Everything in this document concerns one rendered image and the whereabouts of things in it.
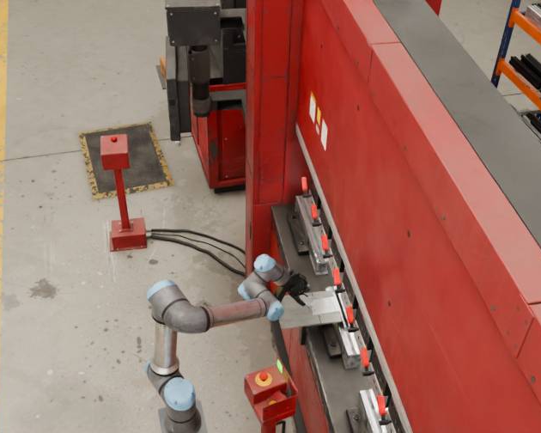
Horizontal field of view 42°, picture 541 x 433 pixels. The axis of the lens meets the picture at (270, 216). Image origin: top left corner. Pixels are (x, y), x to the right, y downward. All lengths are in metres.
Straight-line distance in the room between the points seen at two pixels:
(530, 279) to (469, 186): 0.30
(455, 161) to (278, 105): 1.76
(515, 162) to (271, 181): 2.05
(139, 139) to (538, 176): 4.39
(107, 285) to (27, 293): 0.49
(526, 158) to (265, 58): 1.70
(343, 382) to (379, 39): 1.45
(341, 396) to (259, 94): 1.42
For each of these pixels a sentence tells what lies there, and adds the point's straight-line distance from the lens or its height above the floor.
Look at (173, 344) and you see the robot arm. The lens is 2.75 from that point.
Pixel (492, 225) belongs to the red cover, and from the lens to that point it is 1.58.
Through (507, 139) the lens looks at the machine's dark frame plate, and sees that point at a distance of 1.86.
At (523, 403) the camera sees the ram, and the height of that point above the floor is 2.08.
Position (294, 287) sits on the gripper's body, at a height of 1.17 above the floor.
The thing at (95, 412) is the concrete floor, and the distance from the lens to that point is 4.02.
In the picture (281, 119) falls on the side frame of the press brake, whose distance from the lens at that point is 3.43.
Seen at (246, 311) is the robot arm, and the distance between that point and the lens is 2.64.
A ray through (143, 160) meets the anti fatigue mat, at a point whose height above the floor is 0.01.
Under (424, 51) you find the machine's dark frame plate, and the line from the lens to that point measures 2.20.
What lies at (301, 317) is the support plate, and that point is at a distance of 3.03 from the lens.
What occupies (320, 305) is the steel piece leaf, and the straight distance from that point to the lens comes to 3.08.
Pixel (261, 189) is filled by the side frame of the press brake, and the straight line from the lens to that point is 3.66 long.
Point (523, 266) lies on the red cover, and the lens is 1.50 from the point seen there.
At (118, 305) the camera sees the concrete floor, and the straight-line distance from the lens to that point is 4.47.
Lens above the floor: 3.29
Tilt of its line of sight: 41 degrees down
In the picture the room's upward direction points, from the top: 2 degrees clockwise
